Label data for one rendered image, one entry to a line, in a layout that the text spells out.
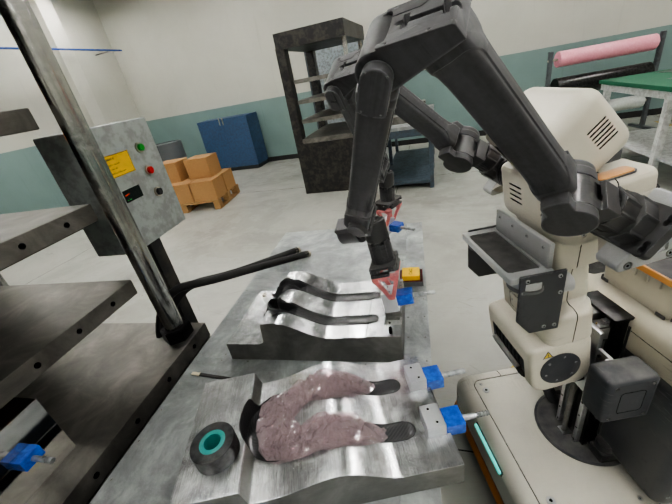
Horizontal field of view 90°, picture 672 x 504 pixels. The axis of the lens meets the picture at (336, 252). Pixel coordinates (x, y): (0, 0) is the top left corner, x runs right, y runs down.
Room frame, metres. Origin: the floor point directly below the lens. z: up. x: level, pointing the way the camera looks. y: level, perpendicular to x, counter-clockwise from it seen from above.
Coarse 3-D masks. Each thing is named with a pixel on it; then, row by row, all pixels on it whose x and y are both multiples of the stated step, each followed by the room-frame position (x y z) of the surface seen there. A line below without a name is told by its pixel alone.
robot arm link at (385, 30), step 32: (416, 0) 0.46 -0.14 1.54; (448, 0) 0.43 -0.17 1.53; (384, 32) 0.46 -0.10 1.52; (416, 32) 0.41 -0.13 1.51; (448, 32) 0.39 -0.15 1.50; (480, 32) 0.43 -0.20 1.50; (416, 64) 0.42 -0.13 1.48; (448, 64) 0.42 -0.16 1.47; (480, 64) 0.41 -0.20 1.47; (480, 96) 0.43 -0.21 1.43; (512, 96) 0.43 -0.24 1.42; (512, 128) 0.44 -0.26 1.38; (544, 128) 0.45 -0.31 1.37; (512, 160) 0.47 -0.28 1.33; (544, 160) 0.45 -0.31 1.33; (576, 160) 0.51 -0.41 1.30; (544, 192) 0.47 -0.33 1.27; (544, 224) 0.48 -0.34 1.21; (576, 224) 0.46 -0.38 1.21
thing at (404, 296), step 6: (390, 288) 0.72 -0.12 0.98; (402, 288) 0.72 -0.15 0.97; (408, 288) 0.71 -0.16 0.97; (384, 294) 0.69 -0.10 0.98; (396, 294) 0.70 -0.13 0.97; (402, 294) 0.69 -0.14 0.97; (408, 294) 0.68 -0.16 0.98; (414, 294) 0.69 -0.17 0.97; (420, 294) 0.68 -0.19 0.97; (426, 294) 0.68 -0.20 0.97; (384, 300) 0.69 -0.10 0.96; (390, 300) 0.69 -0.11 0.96; (396, 300) 0.68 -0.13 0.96; (402, 300) 0.68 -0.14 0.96; (408, 300) 0.68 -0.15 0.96; (384, 306) 0.69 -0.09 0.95; (390, 306) 0.69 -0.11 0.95; (396, 306) 0.68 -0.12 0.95; (390, 312) 0.68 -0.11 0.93
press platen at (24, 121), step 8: (0, 112) 0.88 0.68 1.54; (8, 112) 0.90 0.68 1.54; (16, 112) 0.92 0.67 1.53; (24, 112) 0.93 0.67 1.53; (0, 120) 0.87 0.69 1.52; (8, 120) 0.89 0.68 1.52; (16, 120) 0.91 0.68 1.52; (24, 120) 0.92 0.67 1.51; (32, 120) 0.94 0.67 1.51; (0, 128) 0.87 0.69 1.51; (8, 128) 0.88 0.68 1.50; (16, 128) 0.90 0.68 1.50; (24, 128) 0.91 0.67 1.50; (32, 128) 0.93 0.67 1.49; (0, 136) 0.86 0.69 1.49
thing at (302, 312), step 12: (288, 288) 0.88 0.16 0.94; (300, 288) 0.91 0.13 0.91; (312, 288) 0.89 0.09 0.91; (276, 300) 0.89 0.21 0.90; (336, 300) 0.85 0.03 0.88; (348, 300) 0.83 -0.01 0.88; (288, 312) 0.77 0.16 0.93; (300, 312) 0.78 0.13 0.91; (312, 312) 0.78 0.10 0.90; (324, 324) 0.74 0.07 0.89; (336, 324) 0.73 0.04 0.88; (348, 324) 0.72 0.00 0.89; (360, 324) 0.71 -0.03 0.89
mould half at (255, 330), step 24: (336, 288) 0.91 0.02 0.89; (360, 288) 0.88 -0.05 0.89; (264, 312) 0.89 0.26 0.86; (336, 312) 0.79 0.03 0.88; (360, 312) 0.76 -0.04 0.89; (384, 312) 0.74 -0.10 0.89; (240, 336) 0.79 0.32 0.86; (264, 336) 0.74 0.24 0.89; (288, 336) 0.72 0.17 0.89; (312, 336) 0.70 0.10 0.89; (336, 336) 0.69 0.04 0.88; (360, 336) 0.67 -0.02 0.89; (384, 336) 0.65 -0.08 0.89; (312, 360) 0.70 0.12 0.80; (336, 360) 0.68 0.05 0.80; (360, 360) 0.67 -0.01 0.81; (384, 360) 0.65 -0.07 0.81
